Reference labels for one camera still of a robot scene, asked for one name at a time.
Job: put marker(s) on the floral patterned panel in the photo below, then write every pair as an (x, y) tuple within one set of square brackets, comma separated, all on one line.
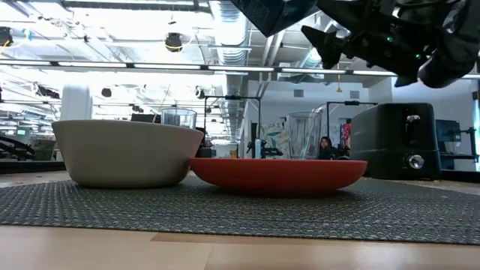
[(275, 138)]

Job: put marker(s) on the black desk clamp device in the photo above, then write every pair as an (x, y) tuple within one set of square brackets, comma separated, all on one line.
[(270, 151)]

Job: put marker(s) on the black ceiling dome fixture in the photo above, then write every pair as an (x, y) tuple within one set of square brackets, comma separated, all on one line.
[(173, 42)]

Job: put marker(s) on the grey woven placemat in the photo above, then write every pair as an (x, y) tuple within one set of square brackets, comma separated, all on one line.
[(240, 213)]

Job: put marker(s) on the tall clear glass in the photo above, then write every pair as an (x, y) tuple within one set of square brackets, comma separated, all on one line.
[(303, 138)]

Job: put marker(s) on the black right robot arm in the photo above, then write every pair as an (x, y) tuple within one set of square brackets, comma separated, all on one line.
[(457, 45)]

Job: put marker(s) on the dark monitor on arm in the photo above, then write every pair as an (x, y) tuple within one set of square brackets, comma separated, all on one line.
[(448, 135)]

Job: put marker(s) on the beige ceramic bowl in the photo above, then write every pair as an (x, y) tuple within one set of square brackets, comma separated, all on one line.
[(123, 153)]

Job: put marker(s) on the small light blue bottle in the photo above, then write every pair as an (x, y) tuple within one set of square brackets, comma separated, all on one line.
[(257, 148)]

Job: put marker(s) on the black curved object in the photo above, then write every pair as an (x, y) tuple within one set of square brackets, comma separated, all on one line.
[(17, 148)]

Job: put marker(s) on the black toaster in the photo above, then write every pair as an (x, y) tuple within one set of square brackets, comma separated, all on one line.
[(382, 146)]

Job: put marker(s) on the white pillar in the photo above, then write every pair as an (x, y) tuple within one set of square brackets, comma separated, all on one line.
[(77, 103)]

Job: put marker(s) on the short clear glass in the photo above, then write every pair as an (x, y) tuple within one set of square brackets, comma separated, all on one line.
[(179, 118)]

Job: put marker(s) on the black metal stand frame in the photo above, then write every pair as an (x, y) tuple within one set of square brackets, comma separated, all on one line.
[(232, 98), (352, 102)]

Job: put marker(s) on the silver ventilation duct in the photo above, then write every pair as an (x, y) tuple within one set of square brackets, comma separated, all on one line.
[(230, 41)]

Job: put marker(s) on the orange plate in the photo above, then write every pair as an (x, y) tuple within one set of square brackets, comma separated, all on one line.
[(277, 176)]

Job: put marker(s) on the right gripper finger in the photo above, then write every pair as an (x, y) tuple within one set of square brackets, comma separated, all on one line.
[(348, 13), (328, 45)]

